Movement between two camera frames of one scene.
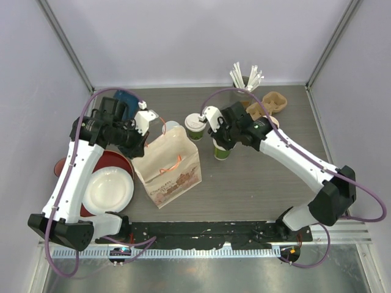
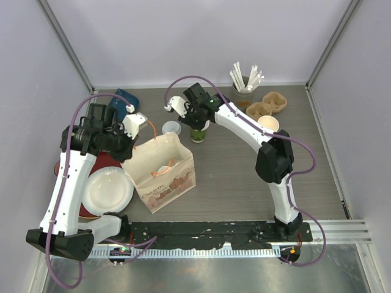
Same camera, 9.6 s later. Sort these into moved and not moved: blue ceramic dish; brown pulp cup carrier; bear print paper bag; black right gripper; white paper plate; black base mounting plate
Moved: bear print paper bag; black right gripper
Not moved: blue ceramic dish; brown pulp cup carrier; black base mounting plate; white paper plate
